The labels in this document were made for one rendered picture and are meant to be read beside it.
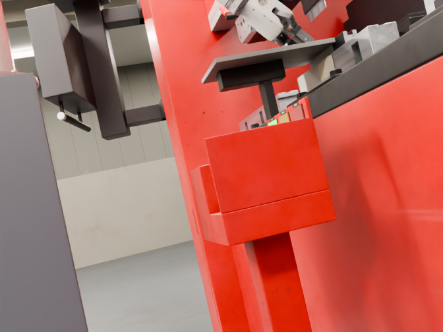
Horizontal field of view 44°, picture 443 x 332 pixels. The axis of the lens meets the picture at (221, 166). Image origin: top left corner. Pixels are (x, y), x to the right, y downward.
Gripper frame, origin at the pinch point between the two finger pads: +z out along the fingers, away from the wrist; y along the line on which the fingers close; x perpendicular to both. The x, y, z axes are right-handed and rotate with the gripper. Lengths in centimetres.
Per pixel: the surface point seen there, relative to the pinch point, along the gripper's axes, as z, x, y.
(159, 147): -21, -97, 904
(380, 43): 9.6, 2.6, -26.4
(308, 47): 1.1, 3.9, -9.5
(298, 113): 2.9, 28.0, -40.1
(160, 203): 45, -15, 901
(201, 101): -10, 2, 84
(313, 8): -2.5, -8.9, -0.1
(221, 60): -11.4, 18.5, -10.3
